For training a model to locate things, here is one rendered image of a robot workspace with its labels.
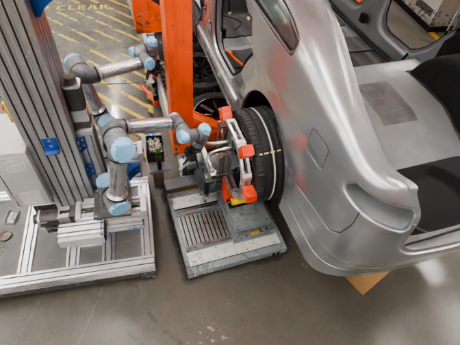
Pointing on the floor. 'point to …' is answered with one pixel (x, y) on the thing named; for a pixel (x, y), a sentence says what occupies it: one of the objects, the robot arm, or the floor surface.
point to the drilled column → (158, 179)
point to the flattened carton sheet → (362, 282)
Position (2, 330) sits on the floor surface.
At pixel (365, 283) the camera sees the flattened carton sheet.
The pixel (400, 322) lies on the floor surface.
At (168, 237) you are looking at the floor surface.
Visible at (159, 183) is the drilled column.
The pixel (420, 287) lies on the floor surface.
